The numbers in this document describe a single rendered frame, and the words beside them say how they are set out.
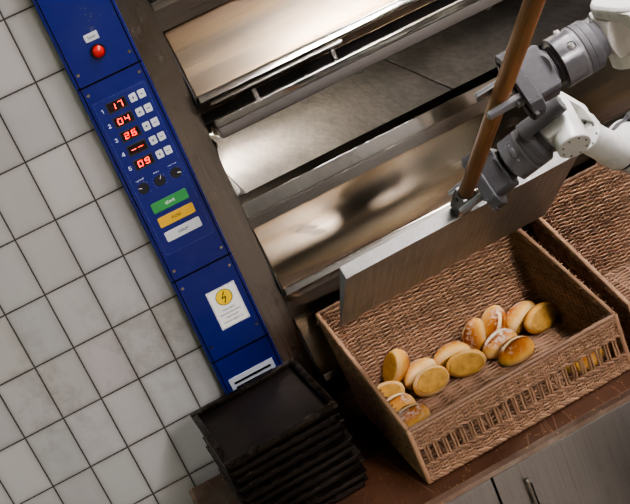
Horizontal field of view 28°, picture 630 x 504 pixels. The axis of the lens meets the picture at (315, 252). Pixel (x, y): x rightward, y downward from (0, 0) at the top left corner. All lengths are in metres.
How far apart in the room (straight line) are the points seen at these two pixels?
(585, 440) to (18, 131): 1.43
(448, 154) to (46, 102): 0.99
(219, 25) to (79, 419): 0.99
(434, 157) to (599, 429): 0.78
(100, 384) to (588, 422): 1.14
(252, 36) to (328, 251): 0.56
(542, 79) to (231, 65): 1.02
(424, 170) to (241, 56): 0.56
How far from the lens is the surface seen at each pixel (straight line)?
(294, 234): 3.05
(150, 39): 2.85
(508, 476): 2.85
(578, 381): 2.90
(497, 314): 3.16
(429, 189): 3.12
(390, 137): 3.06
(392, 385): 3.08
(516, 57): 1.92
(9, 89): 2.82
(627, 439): 2.97
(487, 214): 2.64
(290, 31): 2.91
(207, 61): 2.88
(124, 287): 2.97
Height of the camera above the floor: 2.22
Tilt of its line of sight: 24 degrees down
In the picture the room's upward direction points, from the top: 23 degrees counter-clockwise
